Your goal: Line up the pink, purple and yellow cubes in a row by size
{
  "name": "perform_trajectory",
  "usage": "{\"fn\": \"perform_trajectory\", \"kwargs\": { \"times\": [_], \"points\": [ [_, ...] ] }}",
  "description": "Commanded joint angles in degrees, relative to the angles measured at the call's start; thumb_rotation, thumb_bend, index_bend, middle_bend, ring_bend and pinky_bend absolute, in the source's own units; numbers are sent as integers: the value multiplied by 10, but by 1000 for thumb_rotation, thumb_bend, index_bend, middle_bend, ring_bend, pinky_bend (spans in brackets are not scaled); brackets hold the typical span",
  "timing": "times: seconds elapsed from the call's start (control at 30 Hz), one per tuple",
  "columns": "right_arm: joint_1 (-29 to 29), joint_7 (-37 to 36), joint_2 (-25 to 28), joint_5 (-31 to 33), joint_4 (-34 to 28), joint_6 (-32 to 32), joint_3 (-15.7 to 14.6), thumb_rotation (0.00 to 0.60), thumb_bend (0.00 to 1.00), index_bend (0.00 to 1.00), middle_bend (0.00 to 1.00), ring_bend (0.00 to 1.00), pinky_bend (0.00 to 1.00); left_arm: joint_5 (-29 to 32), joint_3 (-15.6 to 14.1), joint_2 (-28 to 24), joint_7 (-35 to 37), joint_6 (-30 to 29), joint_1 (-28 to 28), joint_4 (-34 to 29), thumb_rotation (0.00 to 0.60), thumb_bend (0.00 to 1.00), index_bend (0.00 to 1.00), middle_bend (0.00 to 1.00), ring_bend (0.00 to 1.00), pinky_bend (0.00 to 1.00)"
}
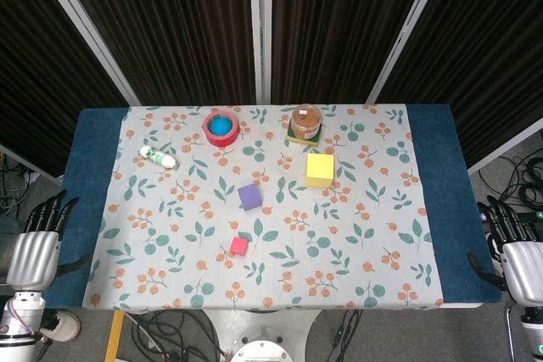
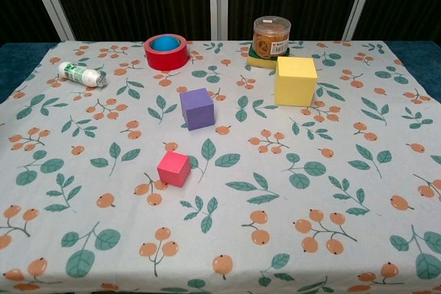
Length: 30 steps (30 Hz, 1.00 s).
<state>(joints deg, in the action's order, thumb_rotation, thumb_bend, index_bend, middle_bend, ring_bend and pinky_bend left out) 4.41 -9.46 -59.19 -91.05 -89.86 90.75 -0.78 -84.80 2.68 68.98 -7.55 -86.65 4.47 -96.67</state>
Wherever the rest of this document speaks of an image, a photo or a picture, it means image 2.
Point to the purple foam cube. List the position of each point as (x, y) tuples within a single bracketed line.
[(198, 111)]

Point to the small red foam cube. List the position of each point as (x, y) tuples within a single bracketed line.
[(172, 170)]

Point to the large yellow foam cube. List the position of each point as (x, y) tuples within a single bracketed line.
[(296, 87)]

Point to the floral print tablecloth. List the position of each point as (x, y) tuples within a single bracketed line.
[(241, 170)]

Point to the yellow green sponge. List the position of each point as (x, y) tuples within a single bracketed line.
[(258, 61)]

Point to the red tape roll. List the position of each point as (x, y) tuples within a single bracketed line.
[(165, 61)]

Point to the blue ball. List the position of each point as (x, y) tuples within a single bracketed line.
[(165, 44)]

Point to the clear jar of rubber bands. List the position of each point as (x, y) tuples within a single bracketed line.
[(270, 41)]

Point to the white green plastic bottle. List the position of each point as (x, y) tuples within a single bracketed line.
[(81, 74)]

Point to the white partition frame post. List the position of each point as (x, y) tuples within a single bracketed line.
[(219, 1), (360, 1), (51, 1)]

